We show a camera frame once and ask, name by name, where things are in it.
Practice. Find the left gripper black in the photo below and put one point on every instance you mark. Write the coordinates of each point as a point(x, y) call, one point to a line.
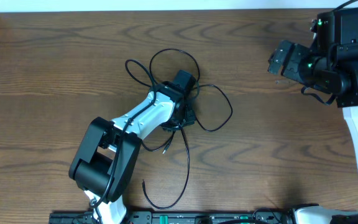
point(190, 121)

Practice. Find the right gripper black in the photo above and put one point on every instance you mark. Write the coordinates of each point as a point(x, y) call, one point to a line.
point(290, 68)

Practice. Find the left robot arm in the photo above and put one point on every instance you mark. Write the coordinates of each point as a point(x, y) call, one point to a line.
point(104, 162)

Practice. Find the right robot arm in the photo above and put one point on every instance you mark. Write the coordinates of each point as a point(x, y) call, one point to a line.
point(329, 65)

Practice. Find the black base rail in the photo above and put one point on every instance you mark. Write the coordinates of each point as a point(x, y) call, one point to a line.
point(145, 217)

